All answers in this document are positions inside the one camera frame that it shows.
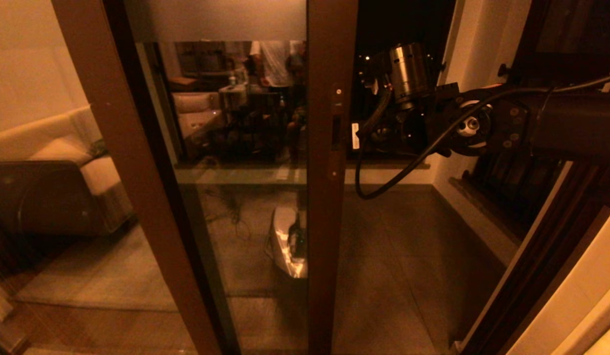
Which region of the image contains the brown framed sliding glass door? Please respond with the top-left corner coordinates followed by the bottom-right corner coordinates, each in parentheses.
top-left (122, 0), bottom-right (359, 355)

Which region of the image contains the stone window sill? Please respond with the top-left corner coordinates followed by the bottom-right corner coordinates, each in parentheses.
top-left (448, 170), bottom-right (530, 245)

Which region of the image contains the brown framed fixed glass panel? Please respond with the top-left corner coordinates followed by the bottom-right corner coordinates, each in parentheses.
top-left (0, 0), bottom-right (224, 355)

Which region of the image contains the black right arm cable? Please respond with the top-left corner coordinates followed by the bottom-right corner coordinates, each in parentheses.
top-left (354, 71), bottom-right (610, 201)

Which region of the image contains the dark brown door frame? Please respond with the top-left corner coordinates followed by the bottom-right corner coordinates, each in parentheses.
top-left (455, 158), bottom-right (610, 355)

